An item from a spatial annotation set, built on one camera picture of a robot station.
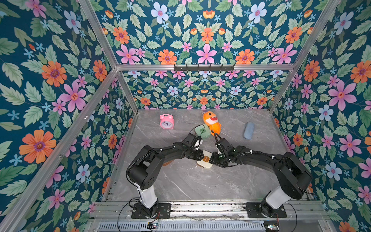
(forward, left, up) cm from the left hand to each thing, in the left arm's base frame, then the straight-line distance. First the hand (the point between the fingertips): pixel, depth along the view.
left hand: (203, 156), depth 92 cm
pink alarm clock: (+26, +23, +7) cm, 36 cm away
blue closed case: (+18, -36, 0) cm, 40 cm away
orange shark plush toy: (+26, -8, +6) cm, 28 cm away
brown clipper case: (-3, +23, +1) cm, 23 cm away
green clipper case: (+20, -2, +1) cm, 20 cm away
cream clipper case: (-5, -1, +1) cm, 5 cm away
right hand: (-4, -5, +2) cm, 7 cm away
